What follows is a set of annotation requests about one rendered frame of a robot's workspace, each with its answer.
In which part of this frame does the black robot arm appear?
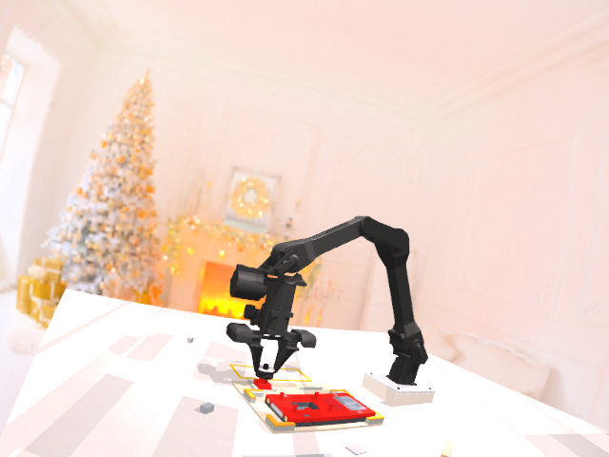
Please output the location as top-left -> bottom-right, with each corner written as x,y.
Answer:
229,215 -> 429,386

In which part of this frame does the black and white wheel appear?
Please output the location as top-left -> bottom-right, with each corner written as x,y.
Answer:
255,366 -> 275,380

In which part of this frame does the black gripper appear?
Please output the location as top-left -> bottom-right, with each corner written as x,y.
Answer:
226,301 -> 317,373

